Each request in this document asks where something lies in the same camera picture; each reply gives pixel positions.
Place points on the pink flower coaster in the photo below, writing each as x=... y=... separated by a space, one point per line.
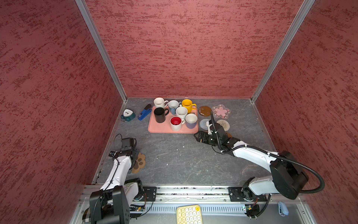
x=221 y=111

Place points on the white mug red inside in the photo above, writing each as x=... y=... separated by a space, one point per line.
x=176 y=123

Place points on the green tape measure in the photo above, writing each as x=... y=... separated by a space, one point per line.
x=127 y=115

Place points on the blue stapler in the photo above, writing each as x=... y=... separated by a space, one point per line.
x=147 y=110

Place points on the yellow mug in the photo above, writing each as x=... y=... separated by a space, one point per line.
x=189 y=105

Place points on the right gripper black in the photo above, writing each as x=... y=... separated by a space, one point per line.
x=200 y=134

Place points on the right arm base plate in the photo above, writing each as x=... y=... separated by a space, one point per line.
x=236 y=194

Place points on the brown paw print coaster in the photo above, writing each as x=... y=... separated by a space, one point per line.
x=139 y=164

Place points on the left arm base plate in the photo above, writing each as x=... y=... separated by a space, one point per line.
x=150 y=193

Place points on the black mug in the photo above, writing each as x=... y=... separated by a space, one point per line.
x=160 y=114

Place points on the grey blue woven coaster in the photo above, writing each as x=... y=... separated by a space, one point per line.
x=203 y=124

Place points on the white speckled blue mug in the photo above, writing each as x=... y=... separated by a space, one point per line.
x=173 y=105

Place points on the pink serving tray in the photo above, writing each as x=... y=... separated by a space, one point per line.
x=165 y=127

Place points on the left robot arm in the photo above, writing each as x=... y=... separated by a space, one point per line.
x=111 y=204

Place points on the colourful zigzag woven coaster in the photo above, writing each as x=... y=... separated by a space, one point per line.
x=224 y=124

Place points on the white mug back left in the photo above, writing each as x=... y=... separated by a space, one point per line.
x=160 y=103

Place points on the dark brown cork coaster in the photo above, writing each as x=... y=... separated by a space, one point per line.
x=205 y=111

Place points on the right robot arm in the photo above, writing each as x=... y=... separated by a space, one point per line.
x=287 y=176

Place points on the lavender mug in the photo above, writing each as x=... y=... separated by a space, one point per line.
x=191 y=120

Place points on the yellow keypad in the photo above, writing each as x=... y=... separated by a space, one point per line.
x=190 y=214

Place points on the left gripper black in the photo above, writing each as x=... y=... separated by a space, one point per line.
x=136 y=151

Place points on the white mug centre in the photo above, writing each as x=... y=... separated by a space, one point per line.
x=181 y=112

